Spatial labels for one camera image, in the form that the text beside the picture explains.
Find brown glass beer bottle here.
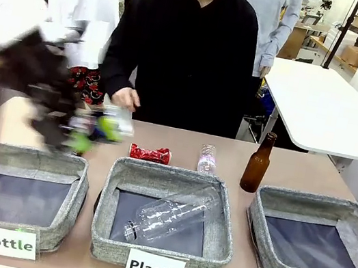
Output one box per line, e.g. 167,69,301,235
238,129,278,196

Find grey fabric basket Plastic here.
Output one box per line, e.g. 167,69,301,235
85,153,247,268

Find large clear plastic bottle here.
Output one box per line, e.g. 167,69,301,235
121,172,226,257

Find small plastic bottle pink label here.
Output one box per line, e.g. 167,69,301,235
196,142,221,176

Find white side table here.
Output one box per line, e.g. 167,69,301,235
252,55,358,162

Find black silver drink can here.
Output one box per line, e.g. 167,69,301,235
99,103,139,139

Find black stand pole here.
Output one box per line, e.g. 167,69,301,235
321,0,358,75

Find mannequin light blue shirt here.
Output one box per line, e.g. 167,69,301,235
215,0,304,85

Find white sign Bottle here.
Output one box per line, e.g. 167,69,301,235
0,226,42,262

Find grey fabric basket Can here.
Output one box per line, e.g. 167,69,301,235
237,183,358,268

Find person right forearm black sleeve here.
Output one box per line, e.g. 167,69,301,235
96,21,145,101

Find person torso black shirt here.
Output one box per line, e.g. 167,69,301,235
93,0,266,141

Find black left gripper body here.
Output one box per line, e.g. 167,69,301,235
0,22,92,155

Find large cardboard box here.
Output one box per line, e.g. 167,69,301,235
339,43,358,68

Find crushed red drink can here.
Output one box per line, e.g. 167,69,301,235
128,142,175,166

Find grey fabric basket Bottle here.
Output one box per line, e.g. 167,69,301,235
0,142,94,264

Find wooden desk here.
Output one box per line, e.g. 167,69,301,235
276,18,331,67

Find person right hand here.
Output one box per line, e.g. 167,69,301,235
108,83,144,115

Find mannequin white coat floral shorts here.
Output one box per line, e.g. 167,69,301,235
0,0,125,109

